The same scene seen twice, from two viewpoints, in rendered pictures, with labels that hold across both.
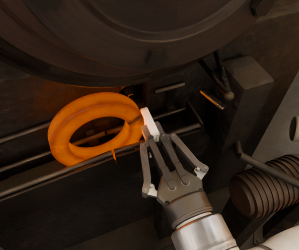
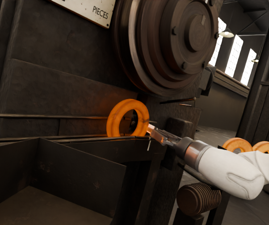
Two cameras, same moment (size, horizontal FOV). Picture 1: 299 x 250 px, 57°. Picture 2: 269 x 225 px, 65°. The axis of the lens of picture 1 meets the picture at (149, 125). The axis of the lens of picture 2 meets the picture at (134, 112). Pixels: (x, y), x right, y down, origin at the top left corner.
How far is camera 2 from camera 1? 0.63 m
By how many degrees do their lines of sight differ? 50
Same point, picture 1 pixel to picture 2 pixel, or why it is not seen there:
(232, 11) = (199, 63)
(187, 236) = (196, 144)
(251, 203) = (195, 197)
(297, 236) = not seen: hidden behind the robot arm
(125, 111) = (145, 112)
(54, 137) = (119, 110)
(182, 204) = (186, 138)
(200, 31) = (192, 64)
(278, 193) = (206, 192)
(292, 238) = not seen: hidden behind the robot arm
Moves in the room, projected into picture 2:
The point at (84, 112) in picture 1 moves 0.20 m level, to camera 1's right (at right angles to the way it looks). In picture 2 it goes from (135, 102) to (181, 113)
